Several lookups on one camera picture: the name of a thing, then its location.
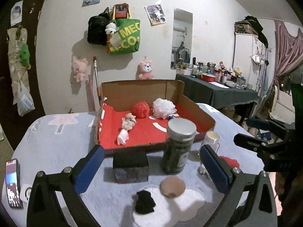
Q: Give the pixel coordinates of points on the pink plush wall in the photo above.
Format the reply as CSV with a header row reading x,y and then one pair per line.
x,y
79,68
145,69

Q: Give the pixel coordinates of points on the wall mirror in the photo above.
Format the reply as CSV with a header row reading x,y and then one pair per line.
x,y
182,38

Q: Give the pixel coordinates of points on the blue white tube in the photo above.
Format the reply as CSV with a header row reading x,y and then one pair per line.
x,y
173,116

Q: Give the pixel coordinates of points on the green MECO tote bag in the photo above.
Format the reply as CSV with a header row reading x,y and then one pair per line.
x,y
127,38

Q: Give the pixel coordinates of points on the clear jar with gold capsules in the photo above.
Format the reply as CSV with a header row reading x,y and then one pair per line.
x,y
212,139

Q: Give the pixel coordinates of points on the pink curtain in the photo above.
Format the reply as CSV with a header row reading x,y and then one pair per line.
x,y
288,51

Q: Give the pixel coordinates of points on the broom handle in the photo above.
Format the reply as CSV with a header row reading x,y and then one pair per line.
x,y
96,78

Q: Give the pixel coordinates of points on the pink plush right wall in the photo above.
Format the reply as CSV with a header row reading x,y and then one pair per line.
x,y
145,69

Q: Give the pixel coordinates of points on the plastic bag on door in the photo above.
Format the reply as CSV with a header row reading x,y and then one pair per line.
x,y
25,102

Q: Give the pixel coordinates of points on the white mesh bath pouf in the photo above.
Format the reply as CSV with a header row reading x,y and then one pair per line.
x,y
163,108

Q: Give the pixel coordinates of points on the pink plush left wall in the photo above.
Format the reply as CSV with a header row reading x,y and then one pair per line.
x,y
79,68

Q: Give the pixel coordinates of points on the black backpack on wall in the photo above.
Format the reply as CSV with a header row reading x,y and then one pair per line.
x,y
96,28

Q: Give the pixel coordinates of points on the table with dark green cloth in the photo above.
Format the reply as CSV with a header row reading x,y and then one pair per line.
x,y
200,91

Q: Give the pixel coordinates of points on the red basin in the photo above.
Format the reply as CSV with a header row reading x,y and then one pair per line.
x,y
208,77

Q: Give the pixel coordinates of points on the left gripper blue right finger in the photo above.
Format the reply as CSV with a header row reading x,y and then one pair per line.
x,y
218,169

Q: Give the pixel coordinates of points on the dark wooden door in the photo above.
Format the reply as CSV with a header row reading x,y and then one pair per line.
x,y
18,27

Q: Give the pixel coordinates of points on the green tea glass jar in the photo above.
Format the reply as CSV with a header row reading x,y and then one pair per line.
x,y
180,134

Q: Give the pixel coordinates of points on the photo poster on wall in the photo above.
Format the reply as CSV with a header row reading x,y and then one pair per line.
x,y
155,14

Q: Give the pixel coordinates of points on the black fuzzy scrunchie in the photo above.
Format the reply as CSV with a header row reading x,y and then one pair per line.
x,y
145,203

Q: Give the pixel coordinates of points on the white fluffy scrunchie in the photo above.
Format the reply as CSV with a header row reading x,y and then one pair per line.
x,y
122,137

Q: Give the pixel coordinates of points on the white fluffy bear plush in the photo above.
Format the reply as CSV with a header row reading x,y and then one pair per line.
x,y
203,170

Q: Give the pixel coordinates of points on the red plush heart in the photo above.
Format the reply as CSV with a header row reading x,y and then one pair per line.
x,y
231,162

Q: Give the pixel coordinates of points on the smartphone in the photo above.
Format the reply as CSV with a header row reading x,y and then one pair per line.
x,y
12,181

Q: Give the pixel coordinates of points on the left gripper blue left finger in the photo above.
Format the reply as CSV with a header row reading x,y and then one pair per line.
x,y
86,168

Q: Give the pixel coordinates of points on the beige scrunchie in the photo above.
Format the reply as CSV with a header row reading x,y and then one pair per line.
x,y
128,122

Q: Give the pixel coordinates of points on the green plush on door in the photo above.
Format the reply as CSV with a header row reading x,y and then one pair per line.
x,y
25,56

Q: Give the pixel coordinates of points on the red lined cardboard box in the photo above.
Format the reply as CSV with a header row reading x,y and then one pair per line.
x,y
149,133

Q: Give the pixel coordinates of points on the black rectangular box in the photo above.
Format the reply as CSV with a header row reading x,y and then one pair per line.
x,y
131,167

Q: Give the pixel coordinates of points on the round beige powder puff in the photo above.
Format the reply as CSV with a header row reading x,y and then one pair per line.
x,y
172,187

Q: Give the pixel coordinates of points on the red knitted ball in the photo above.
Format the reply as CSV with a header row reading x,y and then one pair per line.
x,y
141,110

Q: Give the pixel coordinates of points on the white dog plush keychain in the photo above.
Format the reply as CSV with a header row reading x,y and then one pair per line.
x,y
111,28

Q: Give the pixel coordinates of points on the white wardrobe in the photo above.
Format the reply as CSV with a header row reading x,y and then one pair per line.
x,y
249,58

